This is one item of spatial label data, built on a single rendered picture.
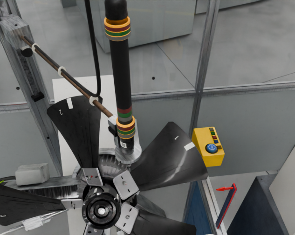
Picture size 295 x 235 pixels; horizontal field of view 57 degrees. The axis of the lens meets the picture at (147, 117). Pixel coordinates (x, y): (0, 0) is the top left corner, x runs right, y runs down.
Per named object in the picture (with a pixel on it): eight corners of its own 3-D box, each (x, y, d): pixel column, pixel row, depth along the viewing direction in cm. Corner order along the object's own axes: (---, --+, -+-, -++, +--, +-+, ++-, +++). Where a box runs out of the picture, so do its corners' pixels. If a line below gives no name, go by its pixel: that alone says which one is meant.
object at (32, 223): (28, 228, 96) (24, 218, 95) (45, 221, 96) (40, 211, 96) (26, 231, 93) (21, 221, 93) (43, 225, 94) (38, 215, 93)
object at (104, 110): (21, 39, 94) (19, 36, 93) (25, 38, 95) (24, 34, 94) (114, 125, 67) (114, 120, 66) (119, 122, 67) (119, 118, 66)
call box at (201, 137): (190, 142, 133) (193, 127, 125) (210, 140, 134) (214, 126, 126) (198, 169, 122) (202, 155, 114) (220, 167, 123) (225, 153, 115)
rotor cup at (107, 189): (99, 224, 95) (96, 245, 82) (74, 192, 93) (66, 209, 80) (133, 199, 95) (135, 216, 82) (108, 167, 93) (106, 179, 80)
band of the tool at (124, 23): (100, 35, 47) (99, 19, 45) (120, 27, 49) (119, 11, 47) (116, 45, 45) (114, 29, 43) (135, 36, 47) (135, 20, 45)
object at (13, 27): (5, 40, 101) (-4, 18, 95) (23, 33, 104) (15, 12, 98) (17, 51, 96) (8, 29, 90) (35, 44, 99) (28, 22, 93)
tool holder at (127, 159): (104, 148, 72) (100, 122, 65) (125, 134, 76) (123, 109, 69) (126, 169, 68) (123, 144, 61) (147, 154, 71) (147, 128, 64)
